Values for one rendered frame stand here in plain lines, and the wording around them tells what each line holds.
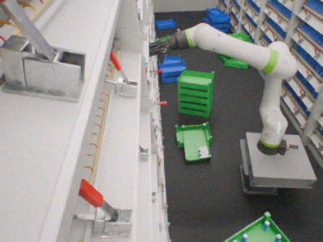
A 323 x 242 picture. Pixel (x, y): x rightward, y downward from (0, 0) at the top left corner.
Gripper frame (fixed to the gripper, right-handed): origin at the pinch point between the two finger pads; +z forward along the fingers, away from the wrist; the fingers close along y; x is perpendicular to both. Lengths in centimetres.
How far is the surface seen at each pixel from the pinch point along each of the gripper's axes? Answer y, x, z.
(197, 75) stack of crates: -80, 74, -28
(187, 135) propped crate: -26, 95, -6
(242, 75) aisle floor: -127, 122, -83
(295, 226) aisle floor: 59, 118, -63
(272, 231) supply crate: 79, 62, -40
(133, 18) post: 63, -37, -14
